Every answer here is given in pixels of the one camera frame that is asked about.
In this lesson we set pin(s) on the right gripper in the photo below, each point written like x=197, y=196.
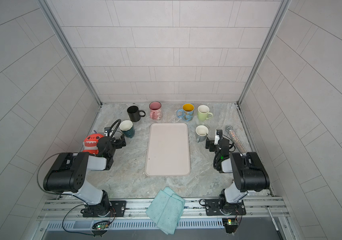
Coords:
x=209, y=142

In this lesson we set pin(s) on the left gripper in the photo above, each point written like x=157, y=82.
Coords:
x=118, y=142

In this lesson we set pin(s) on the grey mug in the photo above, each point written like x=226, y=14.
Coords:
x=201, y=133

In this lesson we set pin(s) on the dark green mug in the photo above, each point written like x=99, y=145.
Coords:
x=127, y=128

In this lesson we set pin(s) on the light green mug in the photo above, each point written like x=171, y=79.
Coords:
x=204, y=113

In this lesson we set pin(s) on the black mug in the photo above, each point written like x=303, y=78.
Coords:
x=135, y=114

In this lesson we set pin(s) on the blue butterfly mug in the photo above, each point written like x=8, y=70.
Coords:
x=186, y=113

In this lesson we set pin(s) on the pink ghost mug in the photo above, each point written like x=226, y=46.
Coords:
x=155, y=110

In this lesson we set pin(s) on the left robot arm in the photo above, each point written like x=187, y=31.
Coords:
x=67, y=176

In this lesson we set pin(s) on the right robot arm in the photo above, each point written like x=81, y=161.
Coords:
x=249, y=175

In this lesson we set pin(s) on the red shark plush toy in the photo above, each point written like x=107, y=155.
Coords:
x=90, y=143

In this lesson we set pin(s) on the glitter tube bottle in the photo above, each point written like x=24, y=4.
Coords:
x=237, y=142

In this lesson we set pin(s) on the beige tray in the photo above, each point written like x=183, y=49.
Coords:
x=168, y=150

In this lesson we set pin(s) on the teal folded cloth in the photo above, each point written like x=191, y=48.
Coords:
x=166, y=210

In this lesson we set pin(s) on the right circuit board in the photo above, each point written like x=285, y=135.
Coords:
x=230, y=225

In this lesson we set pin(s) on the circuit board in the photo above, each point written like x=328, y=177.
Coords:
x=101, y=226
x=230, y=225

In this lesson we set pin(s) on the left circuit board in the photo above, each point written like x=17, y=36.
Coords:
x=101, y=226

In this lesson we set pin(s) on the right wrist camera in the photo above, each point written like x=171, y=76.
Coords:
x=218, y=137

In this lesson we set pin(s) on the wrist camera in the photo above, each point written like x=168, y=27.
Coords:
x=218, y=137
x=108, y=131

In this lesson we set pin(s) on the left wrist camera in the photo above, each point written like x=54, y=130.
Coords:
x=108, y=131

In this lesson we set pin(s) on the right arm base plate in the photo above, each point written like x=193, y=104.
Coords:
x=215, y=208

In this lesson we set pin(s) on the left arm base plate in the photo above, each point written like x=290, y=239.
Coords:
x=105, y=209

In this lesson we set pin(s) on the aluminium rail frame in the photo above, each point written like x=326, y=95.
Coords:
x=193, y=208

